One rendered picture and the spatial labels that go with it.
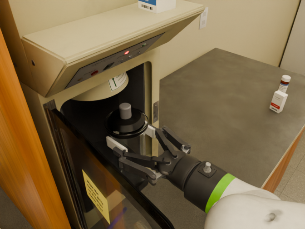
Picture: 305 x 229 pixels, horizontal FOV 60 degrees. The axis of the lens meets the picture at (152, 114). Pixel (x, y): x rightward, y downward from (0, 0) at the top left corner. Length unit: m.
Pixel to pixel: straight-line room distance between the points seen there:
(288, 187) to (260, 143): 1.23
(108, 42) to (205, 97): 0.96
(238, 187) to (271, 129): 0.69
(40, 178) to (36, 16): 0.25
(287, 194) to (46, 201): 1.96
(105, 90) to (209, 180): 0.29
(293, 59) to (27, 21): 3.35
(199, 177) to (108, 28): 0.32
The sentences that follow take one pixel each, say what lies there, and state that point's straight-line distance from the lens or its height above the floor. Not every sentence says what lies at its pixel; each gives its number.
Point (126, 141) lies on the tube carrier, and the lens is 0.63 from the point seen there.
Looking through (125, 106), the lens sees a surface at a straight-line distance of 0.62.
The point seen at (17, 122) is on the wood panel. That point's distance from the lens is 0.38.
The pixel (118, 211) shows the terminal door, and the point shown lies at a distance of 0.41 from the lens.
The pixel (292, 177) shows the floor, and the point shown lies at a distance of 2.39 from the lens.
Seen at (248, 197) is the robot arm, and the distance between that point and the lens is 0.41.
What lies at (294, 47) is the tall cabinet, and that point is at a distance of 3.56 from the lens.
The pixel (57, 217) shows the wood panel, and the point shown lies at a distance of 0.54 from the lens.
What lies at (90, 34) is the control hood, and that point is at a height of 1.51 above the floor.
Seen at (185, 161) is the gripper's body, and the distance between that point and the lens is 0.57.
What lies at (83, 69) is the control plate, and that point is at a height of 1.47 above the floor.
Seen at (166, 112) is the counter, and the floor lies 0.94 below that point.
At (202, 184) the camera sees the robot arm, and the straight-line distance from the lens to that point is 0.53.
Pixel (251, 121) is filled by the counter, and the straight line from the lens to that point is 1.21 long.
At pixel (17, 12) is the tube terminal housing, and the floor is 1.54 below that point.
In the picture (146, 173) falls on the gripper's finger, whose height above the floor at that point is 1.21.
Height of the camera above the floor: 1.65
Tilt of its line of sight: 38 degrees down
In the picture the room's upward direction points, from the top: straight up
